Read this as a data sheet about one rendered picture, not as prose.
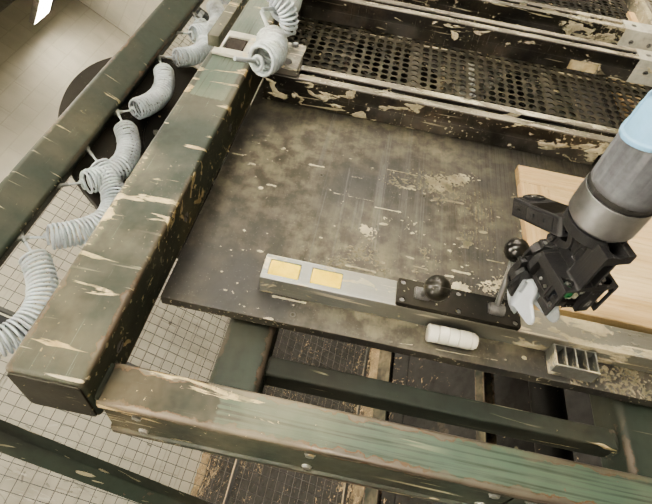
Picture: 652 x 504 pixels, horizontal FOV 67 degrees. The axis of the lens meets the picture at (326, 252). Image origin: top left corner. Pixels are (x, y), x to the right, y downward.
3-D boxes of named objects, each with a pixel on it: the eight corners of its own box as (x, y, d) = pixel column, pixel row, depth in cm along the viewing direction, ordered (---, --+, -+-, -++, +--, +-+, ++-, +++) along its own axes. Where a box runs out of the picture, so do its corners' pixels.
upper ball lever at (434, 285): (429, 308, 80) (452, 303, 66) (406, 304, 80) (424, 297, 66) (433, 285, 80) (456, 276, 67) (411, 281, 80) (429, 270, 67)
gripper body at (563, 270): (539, 319, 60) (592, 258, 51) (511, 263, 65) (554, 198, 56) (594, 313, 61) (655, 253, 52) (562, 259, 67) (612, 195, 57)
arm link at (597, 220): (572, 168, 53) (637, 166, 54) (552, 198, 56) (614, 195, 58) (609, 220, 48) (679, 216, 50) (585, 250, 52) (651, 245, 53)
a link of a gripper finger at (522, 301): (509, 342, 68) (538, 306, 61) (492, 306, 72) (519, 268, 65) (529, 340, 69) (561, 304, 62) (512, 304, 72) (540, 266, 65)
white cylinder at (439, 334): (424, 344, 79) (473, 354, 79) (429, 335, 77) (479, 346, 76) (425, 328, 81) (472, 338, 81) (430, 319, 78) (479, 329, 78)
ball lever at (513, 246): (508, 324, 77) (537, 245, 72) (484, 318, 77) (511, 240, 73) (502, 312, 81) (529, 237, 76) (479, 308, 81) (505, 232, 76)
